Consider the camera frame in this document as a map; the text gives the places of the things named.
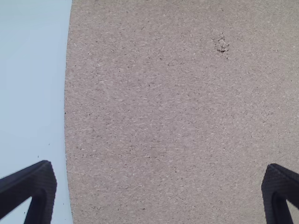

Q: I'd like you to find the cork mat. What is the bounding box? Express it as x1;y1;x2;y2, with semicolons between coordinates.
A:
64;0;299;224

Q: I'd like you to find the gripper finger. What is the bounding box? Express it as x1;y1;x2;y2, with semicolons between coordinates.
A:
0;160;57;224
261;163;299;224

